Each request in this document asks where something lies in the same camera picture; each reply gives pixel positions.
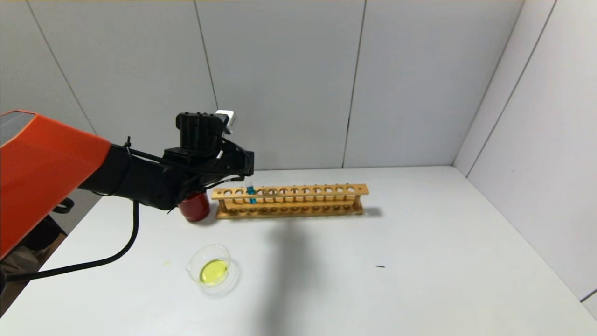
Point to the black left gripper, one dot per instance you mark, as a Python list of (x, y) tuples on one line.
[(246, 163)]

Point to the test tube with blue pigment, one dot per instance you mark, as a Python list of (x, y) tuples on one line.
[(252, 195)]

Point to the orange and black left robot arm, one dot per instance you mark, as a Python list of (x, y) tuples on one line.
[(42, 163)]

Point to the wooden test tube rack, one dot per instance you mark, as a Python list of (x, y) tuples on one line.
[(298, 192)]

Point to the dark red cup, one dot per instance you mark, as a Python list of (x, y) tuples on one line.
[(196, 211)]

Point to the clear glass beaker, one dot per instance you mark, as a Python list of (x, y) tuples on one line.
[(213, 273)]

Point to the person in dark clothes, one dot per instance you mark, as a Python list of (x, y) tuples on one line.
[(39, 235)]

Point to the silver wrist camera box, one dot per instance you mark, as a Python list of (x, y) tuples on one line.
[(227, 121)]

